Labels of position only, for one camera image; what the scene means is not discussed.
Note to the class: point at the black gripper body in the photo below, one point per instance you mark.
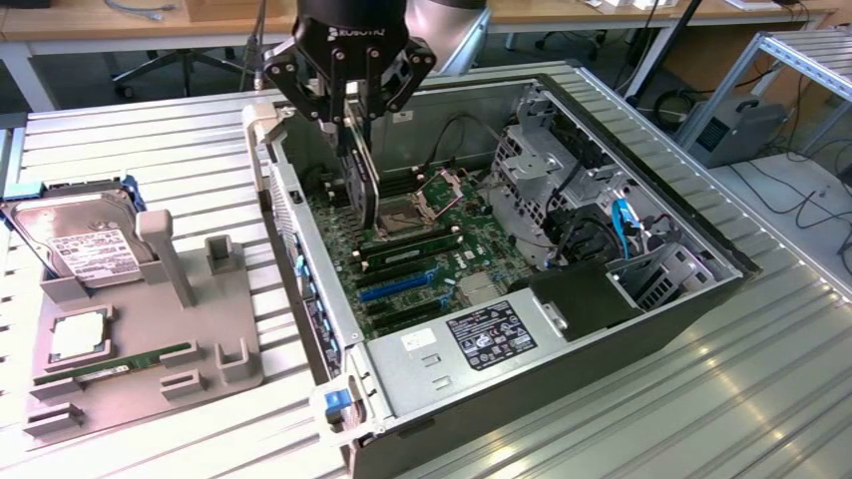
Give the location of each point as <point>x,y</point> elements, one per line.
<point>350,30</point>

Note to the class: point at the graphics card with metal bracket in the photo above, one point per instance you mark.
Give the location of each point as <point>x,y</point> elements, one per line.
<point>359,174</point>

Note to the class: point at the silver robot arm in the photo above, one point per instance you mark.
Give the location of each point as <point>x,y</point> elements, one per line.
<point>453,35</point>

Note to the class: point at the black office chair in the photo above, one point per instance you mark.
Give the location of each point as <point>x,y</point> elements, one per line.
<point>183,65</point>

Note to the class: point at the metal socket cover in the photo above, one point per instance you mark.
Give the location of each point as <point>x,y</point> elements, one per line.
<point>426,199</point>

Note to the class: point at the wooden desk white legs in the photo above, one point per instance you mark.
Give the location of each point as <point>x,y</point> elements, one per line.
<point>67,20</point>
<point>566,12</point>

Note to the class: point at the tall metal disk bay cage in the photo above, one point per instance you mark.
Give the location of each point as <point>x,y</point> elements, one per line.
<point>553,164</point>

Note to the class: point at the CPU socket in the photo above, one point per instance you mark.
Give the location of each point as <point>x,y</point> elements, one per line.
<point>403,222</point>

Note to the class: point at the green RAM stick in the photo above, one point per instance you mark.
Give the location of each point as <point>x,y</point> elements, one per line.
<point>101,371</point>
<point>413,252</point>

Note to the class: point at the green motherboard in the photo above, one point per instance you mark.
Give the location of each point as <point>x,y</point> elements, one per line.
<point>466,249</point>

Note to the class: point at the blue slot retainer clip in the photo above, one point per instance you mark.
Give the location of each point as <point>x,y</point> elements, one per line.
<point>299,264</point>

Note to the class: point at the black stand pole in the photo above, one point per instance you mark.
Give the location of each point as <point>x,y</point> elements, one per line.
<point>666,47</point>

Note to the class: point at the black expansion slot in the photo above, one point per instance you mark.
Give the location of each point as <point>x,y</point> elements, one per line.
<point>407,323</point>
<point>403,309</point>
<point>390,277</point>

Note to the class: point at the blue expansion slot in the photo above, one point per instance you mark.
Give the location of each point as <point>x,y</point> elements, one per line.
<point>393,289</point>

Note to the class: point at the silver chipset heatsink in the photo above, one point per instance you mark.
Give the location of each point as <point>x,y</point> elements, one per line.
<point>479,289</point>

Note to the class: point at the hard disk with blue caddy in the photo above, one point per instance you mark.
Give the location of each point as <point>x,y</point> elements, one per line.
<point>87,244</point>

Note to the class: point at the black plastic shroud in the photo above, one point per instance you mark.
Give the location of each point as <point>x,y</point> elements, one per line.
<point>579,299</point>

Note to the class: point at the low metal disk bay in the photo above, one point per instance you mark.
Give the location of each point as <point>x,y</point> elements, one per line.
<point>659,284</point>

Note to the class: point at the grey parts rack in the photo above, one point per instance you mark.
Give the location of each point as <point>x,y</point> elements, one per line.
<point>141,349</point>

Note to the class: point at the grey power supply unit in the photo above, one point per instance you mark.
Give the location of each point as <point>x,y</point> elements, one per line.
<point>426,369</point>

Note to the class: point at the silver CPU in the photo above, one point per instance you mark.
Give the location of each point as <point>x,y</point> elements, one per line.
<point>79,335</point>

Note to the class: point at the open black PC case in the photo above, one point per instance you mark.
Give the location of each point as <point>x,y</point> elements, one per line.
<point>673,319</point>

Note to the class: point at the blue case latch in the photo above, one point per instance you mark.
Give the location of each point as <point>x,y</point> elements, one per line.
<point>335,401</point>

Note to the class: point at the aluminium slat frame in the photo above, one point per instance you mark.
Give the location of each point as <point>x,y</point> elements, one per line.
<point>799,50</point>

